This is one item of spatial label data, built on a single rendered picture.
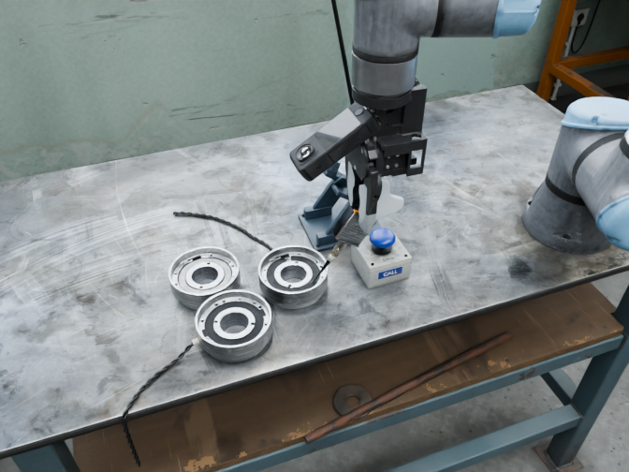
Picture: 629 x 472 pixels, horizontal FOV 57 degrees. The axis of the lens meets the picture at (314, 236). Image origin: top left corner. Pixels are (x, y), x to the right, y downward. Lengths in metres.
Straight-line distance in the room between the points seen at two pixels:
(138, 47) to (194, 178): 1.28
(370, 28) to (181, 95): 1.86
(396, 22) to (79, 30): 1.80
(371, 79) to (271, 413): 0.62
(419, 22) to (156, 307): 0.54
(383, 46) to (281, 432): 0.66
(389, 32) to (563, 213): 0.49
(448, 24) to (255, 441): 0.71
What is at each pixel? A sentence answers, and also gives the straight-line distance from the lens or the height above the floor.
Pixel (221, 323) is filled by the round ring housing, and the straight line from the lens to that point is 0.83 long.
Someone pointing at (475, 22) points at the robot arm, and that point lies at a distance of 0.67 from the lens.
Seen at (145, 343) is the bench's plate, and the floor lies 0.80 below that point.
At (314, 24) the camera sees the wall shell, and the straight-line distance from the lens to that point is 2.51.
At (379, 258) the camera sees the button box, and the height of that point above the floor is 0.84.
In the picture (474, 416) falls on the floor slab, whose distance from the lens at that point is 1.76.
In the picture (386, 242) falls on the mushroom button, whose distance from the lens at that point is 0.87.
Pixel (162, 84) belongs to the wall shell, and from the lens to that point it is 2.44.
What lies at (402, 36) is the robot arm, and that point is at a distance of 0.66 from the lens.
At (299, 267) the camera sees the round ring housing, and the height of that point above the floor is 0.83.
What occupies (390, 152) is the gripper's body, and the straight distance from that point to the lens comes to 0.72.
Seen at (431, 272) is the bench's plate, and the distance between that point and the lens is 0.94.
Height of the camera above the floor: 1.44
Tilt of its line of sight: 41 degrees down
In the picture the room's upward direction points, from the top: straight up
